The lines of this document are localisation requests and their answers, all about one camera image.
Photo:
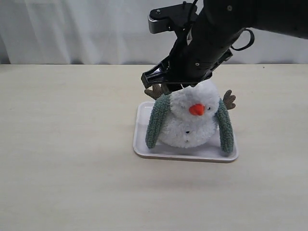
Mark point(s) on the white plastic tray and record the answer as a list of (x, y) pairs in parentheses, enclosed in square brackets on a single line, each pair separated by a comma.
[(209, 152)]

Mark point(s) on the white plush snowman toy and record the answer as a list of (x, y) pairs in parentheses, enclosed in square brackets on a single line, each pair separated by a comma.
[(190, 125)]

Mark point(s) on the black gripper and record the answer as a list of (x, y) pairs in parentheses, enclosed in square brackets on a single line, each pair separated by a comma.
[(197, 52)]

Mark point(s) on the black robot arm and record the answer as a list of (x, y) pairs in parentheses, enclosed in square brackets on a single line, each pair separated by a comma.
[(287, 17)]

